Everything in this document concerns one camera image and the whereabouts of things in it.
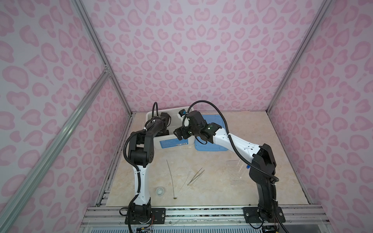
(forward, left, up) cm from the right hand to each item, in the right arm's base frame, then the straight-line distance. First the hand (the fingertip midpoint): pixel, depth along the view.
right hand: (180, 127), depth 83 cm
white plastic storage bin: (-2, +7, -10) cm, 12 cm away
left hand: (+6, +14, -19) cm, 25 cm away
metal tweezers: (-19, -9, -22) cm, 31 cm away
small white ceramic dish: (-29, +11, -21) cm, 37 cm away
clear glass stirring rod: (-24, -2, -22) cm, 33 cm away
